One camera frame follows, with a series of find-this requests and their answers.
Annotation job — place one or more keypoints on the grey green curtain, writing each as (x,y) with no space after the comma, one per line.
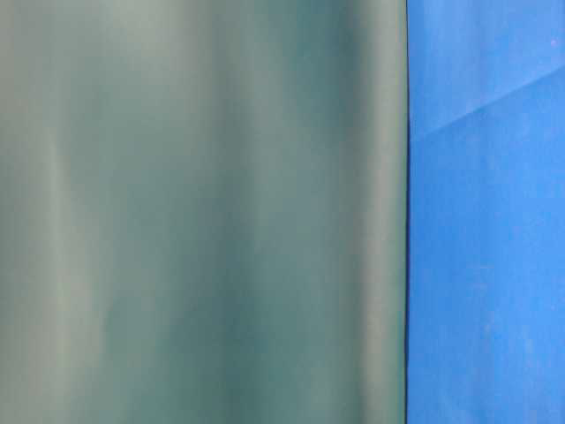
(203,211)

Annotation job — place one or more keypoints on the blue table cloth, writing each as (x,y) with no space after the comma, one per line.
(486,290)

